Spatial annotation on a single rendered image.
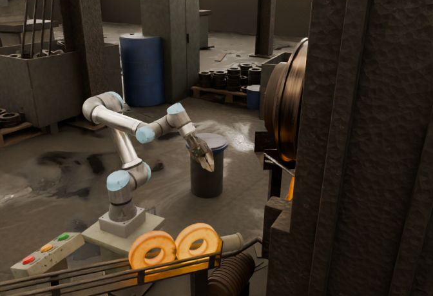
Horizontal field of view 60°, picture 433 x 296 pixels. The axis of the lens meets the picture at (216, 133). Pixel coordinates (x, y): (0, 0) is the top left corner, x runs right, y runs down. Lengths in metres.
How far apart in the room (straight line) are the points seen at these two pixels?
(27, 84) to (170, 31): 1.81
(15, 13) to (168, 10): 2.93
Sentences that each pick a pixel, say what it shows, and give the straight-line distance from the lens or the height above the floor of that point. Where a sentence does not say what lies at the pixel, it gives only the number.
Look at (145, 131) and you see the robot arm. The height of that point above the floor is 0.91.
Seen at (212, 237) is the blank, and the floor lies 0.73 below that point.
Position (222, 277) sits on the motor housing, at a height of 0.53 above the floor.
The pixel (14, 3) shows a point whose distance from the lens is 7.00.
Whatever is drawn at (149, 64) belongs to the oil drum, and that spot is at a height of 0.56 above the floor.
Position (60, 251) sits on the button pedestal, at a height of 0.60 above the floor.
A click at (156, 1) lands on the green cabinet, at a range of 4.99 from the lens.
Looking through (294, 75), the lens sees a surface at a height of 1.26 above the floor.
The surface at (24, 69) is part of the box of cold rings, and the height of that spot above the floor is 0.72.
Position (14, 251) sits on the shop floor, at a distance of 2.70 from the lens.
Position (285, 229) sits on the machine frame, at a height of 0.87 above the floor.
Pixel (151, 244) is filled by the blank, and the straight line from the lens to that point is 1.25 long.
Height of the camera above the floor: 1.54
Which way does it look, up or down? 22 degrees down
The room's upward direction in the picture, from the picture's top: 1 degrees clockwise
